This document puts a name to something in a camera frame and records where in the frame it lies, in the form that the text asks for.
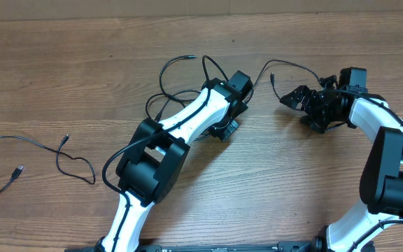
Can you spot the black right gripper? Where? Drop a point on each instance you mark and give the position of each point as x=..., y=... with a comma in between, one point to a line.
x=297, y=99

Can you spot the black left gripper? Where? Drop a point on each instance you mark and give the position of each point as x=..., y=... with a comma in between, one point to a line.
x=224, y=134

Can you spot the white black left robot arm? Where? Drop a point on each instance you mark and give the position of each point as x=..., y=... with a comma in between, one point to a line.
x=152, y=161

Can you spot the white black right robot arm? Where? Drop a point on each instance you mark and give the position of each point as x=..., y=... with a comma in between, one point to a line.
x=381, y=184

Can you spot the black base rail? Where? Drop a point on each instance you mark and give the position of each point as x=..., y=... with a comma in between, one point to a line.
x=282, y=246

